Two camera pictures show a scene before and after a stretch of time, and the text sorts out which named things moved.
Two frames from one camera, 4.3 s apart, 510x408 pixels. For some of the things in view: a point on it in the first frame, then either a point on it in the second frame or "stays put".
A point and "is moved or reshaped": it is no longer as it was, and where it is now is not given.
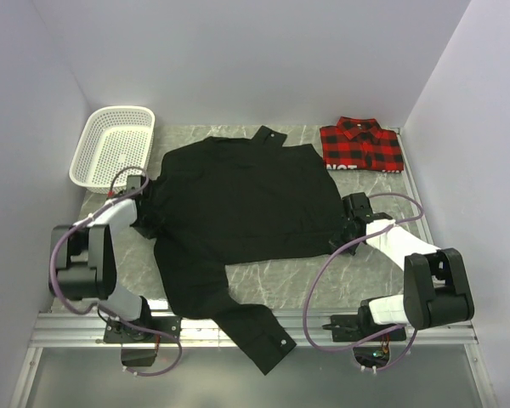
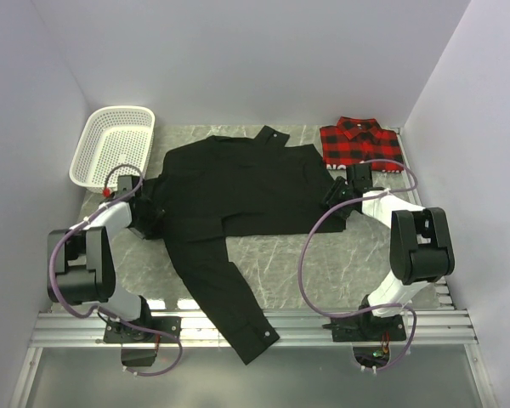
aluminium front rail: [445, 328] stays put
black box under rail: [138, 357] stays put
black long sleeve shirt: [218, 201] is moved or reshaped
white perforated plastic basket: [114, 138] stays put
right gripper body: [343, 236] → [338, 193]
